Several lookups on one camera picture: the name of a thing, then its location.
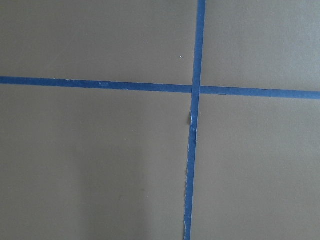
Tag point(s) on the blue tape strip crosswise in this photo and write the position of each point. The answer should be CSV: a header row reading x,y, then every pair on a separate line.
x,y
155,87

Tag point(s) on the blue tape strip lengthwise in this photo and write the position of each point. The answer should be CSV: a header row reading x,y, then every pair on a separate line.
x,y
194,114

